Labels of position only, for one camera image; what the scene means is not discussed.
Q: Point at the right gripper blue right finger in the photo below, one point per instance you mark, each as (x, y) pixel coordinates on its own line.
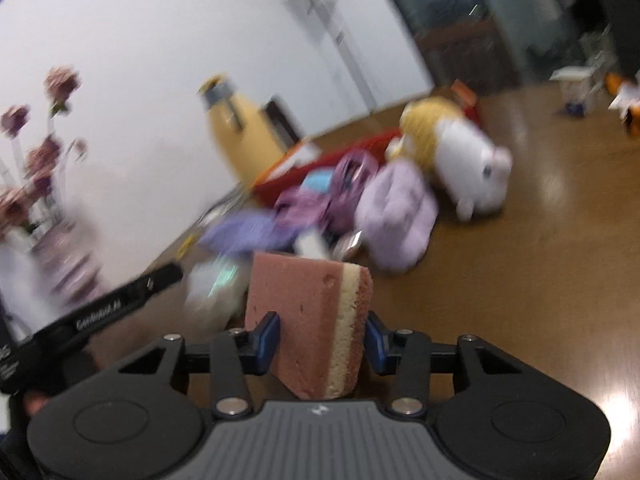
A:
(383, 348)

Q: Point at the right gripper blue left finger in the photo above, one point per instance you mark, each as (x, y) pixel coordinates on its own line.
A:
(257, 348)

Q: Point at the iridescent plastic bag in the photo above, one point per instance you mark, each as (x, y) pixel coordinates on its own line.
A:
(216, 292)

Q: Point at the pink yellow sponge block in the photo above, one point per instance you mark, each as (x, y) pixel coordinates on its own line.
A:
(322, 306)

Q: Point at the lavender knit cloth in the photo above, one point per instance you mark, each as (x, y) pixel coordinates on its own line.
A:
(248, 231)

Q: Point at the lilac fluffy plush slipper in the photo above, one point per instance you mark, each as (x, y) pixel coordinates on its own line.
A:
(396, 215)

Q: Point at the purple satin scrunchie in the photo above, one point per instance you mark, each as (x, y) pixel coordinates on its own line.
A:
(334, 210)

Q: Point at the light blue fluffy plush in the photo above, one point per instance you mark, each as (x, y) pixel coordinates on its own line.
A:
(318, 180)

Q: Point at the white yellow plush alpaca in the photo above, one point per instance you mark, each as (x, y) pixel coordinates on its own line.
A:
(450, 149)

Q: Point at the person's left hand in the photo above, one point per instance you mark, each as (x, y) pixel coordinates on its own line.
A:
(34, 402)

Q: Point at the pink artificial flowers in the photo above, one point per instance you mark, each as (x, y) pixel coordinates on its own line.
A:
(31, 199)

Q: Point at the red cardboard box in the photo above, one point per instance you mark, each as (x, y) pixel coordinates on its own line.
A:
(372, 133)

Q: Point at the yellow thermos jug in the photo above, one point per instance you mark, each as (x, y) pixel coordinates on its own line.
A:
(241, 130)

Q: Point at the dark wooden chair left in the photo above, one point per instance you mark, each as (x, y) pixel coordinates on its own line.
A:
(282, 122)

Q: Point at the white yogurt cup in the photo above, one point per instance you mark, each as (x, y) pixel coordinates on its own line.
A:
(576, 87)

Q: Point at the orange white toy plane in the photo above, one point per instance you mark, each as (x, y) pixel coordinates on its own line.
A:
(626, 100)

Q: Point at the studio light on stand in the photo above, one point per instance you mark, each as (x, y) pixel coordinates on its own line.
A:
(335, 27)

